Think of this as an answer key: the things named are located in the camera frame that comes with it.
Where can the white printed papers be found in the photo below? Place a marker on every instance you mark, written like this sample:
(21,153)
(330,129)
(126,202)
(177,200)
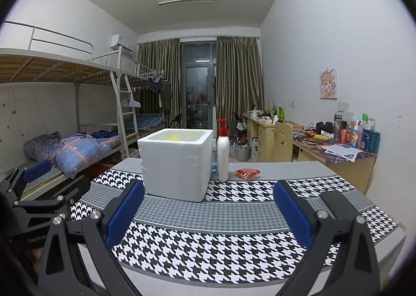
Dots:
(341,152)

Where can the blue patchwork quilt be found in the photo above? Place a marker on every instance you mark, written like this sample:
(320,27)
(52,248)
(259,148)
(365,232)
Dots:
(81,149)

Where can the black headphones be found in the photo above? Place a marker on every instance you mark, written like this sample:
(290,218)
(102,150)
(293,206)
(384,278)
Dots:
(325,127)

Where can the ceiling tube light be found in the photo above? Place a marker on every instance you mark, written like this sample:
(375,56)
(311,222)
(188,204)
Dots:
(187,1)

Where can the white air conditioner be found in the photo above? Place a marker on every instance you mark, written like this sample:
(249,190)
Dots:
(122,43)

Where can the red bag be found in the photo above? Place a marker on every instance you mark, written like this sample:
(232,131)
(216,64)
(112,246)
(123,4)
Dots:
(99,171)

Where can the houndstooth table cloth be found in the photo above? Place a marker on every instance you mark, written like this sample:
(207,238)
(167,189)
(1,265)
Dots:
(227,244)

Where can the light wooden desk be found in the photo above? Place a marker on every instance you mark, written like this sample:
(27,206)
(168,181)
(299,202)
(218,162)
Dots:
(263,140)

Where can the grey trash bin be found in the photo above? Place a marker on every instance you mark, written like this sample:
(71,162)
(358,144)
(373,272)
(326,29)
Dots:
(242,152)

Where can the white wall socket plate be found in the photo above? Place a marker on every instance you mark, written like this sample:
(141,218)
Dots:
(343,107)

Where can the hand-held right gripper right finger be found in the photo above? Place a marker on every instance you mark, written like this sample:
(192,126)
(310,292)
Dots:
(292,214)

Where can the red snack packet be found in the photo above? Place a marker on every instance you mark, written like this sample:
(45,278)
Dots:
(247,173)

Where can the white and blue carton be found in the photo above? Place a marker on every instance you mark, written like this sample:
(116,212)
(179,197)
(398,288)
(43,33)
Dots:
(255,148)

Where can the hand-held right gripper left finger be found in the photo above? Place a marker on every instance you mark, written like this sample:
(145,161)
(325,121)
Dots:
(125,214)

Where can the black folding chair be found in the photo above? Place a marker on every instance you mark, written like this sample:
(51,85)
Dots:
(177,120)

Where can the glass balcony door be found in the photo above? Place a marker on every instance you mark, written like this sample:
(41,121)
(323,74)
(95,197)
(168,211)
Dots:
(198,88)

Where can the wooden chair with smiley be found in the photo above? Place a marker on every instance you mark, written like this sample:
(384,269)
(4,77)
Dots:
(282,143)

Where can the white hanging bag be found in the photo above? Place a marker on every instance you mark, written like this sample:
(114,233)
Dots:
(131,102)

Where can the white pump bottle red top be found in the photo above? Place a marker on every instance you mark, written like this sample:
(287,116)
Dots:
(222,159)

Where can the row of toiletry bottles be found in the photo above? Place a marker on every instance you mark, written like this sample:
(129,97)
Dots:
(360,136)

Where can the yellow tube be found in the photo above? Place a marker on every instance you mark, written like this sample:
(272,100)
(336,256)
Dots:
(320,137)

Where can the green packet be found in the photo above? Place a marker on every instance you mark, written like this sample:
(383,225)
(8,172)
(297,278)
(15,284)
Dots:
(281,114)

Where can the white foam box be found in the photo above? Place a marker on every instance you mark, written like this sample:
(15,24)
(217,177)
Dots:
(172,169)

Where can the wooden desk with printed cover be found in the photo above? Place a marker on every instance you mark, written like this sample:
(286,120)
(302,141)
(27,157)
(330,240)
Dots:
(344,172)

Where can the brown curtain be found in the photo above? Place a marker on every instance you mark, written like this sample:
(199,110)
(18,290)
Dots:
(162,65)
(240,78)

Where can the dark blue cloth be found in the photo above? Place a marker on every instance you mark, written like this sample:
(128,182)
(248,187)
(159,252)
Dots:
(104,134)

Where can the blue plaid mattress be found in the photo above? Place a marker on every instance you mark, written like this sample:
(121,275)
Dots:
(146,122)

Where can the clear plastic bottle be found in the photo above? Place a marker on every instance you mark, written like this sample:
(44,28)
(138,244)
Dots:
(214,164)

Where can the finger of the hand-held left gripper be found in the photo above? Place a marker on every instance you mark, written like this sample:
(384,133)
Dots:
(74,193)
(37,171)

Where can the pink cartoon wall poster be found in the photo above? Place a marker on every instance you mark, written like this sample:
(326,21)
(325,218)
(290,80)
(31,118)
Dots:
(329,84)

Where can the black desk chair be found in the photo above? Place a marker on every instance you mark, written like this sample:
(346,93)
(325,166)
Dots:
(237,125)

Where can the white metal bunk bed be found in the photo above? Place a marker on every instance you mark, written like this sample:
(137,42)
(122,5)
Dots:
(48,68)
(136,79)

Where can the dark hanging clothes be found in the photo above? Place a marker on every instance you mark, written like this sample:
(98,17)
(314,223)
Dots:
(156,85)

